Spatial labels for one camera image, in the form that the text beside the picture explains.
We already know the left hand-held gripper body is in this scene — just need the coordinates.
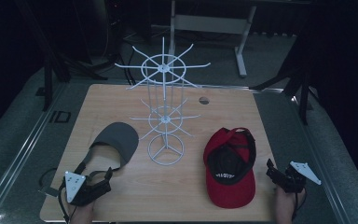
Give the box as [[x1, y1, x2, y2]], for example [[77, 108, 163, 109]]
[[63, 171, 106, 207]]

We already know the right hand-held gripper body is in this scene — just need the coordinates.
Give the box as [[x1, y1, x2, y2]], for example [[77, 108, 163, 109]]
[[279, 161, 322, 194]]

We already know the grey baseball cap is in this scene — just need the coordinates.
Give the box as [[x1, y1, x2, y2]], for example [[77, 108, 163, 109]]
[[74, 121, 140, 177]]

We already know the red baseball cap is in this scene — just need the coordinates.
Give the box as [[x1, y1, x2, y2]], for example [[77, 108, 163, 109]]
[[202, 126, 258, 210]]

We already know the white wire display rack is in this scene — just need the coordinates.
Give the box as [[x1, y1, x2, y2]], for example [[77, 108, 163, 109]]
[[114, 36, 212, 167]]

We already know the person's right hand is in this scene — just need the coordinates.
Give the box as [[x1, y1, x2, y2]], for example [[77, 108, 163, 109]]
[[274, 185, 306, 218]]

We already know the person's left hand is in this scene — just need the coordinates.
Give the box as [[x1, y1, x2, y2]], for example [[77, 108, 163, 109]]
[[68, 200, 95, 224]]

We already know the grey tape strip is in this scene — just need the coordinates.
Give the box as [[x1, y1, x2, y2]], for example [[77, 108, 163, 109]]
[[37, 186, 60, 198]]

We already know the left hand-held gripper black cable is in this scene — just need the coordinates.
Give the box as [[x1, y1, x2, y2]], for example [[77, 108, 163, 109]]
[[38, 167, 73, 224]]

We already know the hand-held gripper black cable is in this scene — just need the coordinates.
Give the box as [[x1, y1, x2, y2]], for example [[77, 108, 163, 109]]
[[293, 188, 308, 220], [38, 167, 73, 224]]

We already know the right hand-held gripper black cable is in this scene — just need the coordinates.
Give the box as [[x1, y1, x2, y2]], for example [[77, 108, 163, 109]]
[[293, 188, 308, 220]]

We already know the metal floor rail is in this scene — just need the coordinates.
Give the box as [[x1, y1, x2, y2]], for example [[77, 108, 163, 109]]
[[0, 81, 69, 222], [251, 87, 353, 224]]

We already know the black floor cable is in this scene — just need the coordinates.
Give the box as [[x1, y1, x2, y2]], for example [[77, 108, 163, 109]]
[[117, 34, 138, 86]]

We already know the white metal desk frame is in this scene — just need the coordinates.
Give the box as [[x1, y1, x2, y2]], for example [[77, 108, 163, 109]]
[[168, 0, 258, 78]]

